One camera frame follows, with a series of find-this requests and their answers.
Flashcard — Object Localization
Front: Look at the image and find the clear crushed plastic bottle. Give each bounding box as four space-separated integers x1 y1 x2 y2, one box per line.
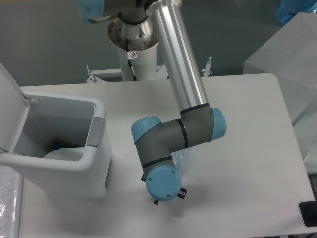
172 147 194 177

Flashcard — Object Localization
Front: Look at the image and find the white plastic wrapper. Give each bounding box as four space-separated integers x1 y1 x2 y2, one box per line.
44 147 84 161

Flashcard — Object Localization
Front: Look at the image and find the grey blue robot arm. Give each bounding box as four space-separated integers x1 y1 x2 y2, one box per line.
77 0 227 204

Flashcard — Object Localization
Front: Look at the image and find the white open trash can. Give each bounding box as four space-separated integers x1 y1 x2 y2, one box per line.
0 67 111 199

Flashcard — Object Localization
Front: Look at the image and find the blue yellow snack packet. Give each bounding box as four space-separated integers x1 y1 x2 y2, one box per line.
52 138 81 150

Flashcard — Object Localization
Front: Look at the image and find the black device at edge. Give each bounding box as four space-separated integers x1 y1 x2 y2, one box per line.
299 201 317 227

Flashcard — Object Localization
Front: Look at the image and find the paper sheet in sleeve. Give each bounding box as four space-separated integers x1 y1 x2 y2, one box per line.
0 166 23 238

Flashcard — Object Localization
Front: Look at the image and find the translucent plastic box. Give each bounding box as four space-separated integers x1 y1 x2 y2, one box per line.
243 13 317 174

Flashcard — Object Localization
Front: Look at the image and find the blue water jug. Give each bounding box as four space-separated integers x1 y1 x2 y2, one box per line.
277 0 317 25

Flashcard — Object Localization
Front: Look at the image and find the white mounting bracket right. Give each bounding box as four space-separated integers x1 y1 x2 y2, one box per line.
156 64 168 80

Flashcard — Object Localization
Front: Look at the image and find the white mounting bracket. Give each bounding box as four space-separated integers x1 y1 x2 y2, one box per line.
86 64 123 83
156 64 168 80

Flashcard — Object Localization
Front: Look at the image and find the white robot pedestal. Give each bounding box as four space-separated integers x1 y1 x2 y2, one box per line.
116 44 158 81

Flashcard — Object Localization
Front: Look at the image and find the white mounting bracket left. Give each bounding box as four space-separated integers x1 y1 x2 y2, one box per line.
86 64 123 83

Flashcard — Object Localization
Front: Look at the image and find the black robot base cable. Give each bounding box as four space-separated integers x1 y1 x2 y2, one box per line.
125 39 138 81

